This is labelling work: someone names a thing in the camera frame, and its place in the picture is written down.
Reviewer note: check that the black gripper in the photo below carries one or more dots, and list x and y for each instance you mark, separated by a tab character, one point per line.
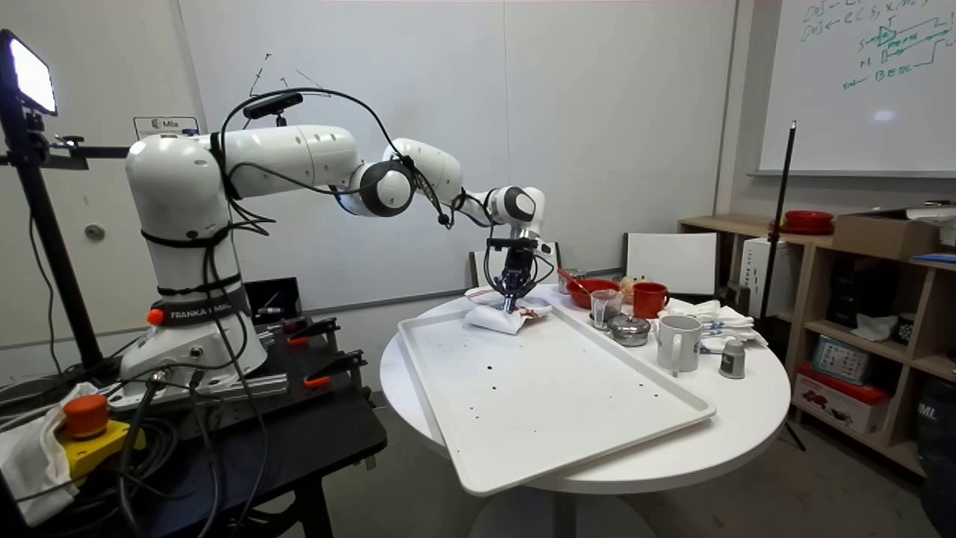
518	266

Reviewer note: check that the white cloth with red stripes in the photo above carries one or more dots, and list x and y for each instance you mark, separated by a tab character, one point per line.
497	316

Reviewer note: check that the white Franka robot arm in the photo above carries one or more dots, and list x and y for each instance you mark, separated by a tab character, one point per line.
179	198

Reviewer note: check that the flat plain white cloth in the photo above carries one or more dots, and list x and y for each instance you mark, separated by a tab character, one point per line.
478	292

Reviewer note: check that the large white tray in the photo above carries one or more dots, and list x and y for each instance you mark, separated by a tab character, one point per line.
539	406

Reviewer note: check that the red bowl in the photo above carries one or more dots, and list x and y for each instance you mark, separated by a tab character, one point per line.
588	291

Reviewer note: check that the clear drinking glass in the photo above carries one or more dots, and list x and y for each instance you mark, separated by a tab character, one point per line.
600	304

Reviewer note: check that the small orange food container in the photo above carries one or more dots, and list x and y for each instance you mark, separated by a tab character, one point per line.
628	288

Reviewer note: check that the red mug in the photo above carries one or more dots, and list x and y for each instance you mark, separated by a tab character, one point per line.
649	300

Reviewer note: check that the white chair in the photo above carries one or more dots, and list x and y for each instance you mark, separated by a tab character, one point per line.
673	263

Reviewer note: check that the white ceramic mug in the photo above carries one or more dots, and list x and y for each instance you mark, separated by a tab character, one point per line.
679	345

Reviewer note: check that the pile of white napkins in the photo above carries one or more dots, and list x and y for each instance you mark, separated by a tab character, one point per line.
723	316

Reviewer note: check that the orange clamp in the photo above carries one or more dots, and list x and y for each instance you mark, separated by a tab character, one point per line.
295	342
318	384

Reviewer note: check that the small metal can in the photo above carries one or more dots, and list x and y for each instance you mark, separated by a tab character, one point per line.
733	358

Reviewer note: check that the white cabinet box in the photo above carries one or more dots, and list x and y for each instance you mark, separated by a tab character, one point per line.
755	279

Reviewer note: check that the black robot cart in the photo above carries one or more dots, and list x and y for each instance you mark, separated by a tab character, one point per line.
318	428

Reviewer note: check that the black box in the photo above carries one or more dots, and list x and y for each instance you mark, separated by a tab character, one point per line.
273	300

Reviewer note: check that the thin black pole stand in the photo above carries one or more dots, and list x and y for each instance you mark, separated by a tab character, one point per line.
784	198

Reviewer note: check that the wooden shelf unit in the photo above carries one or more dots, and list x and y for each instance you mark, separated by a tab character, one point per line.
802	300

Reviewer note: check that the flat red dish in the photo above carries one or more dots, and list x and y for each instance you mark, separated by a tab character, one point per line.
808	221

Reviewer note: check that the colourful picture box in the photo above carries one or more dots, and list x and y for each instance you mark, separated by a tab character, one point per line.
841	358

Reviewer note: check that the red storage box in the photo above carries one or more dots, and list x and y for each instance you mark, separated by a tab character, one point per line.
838	399

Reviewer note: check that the white bag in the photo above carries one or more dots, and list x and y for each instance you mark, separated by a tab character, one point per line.
876	325

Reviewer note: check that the brown cardboard box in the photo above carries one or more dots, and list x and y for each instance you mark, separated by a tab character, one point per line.
882	236

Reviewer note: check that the whiteboard with green writing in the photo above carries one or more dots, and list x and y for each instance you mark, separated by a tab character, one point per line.
845	98

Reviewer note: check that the yellow emergency stop box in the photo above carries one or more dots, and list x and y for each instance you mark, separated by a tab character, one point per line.
91	436

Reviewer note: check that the black bin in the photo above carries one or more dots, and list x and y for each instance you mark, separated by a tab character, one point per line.
939	457

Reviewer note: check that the crumpled white rag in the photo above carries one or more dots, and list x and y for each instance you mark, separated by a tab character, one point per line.
34	463

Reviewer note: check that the bright LED light panel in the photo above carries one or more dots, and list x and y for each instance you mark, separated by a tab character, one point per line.
31	76

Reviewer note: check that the black camera on bar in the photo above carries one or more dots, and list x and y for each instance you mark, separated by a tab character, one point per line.
268	101

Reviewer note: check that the white paper wall sign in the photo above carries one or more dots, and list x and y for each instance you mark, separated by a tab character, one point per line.
164	122

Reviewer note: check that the round wall fixture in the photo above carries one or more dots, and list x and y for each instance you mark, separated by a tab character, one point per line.
94	231

